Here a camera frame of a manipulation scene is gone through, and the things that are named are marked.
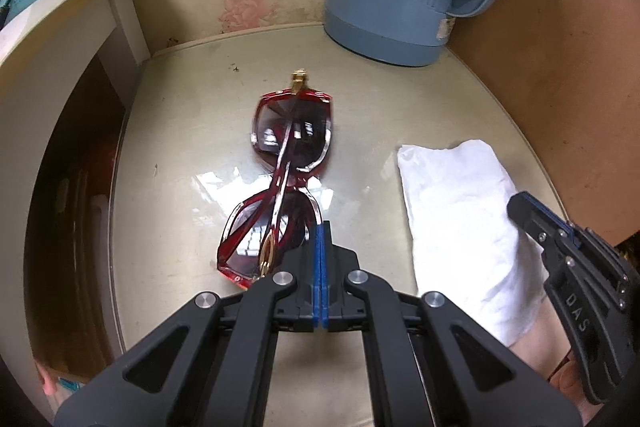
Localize red frame sunglasses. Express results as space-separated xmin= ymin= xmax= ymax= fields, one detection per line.
xmin=216 ymin=68 xmax=335 ymax=292

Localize blue white packet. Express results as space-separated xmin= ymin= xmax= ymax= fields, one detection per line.
xmin=54 ymin=374 xmax=87 ymax=394

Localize white paper tissue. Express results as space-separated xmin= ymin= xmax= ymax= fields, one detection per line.
xmin=397 ymin=138 xmax=551 ymax=348

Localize pink flower wall sticker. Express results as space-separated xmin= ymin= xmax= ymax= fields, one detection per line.
xmin=218 ymin=0 xmax=277 ymax=34

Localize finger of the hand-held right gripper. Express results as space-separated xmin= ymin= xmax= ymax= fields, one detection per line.
xmin=506 ymin=191 xmax=574 ymax=279
xmin=531 ymin=193 xmax=624 ymax=266

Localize white wooden shelf unit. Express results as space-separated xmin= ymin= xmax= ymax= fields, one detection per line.
xmin=0 ymin=0 xmax=153 ymax=413

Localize person's right hand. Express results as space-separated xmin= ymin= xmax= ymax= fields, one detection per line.
xmin=509 ymin=307 xmax=593 ymax=410

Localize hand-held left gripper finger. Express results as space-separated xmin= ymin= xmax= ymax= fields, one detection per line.
xmin=320 ymin=221 xmax=584 ymax=427
xmin=54 ymin=221 xmax=321 ymax=427

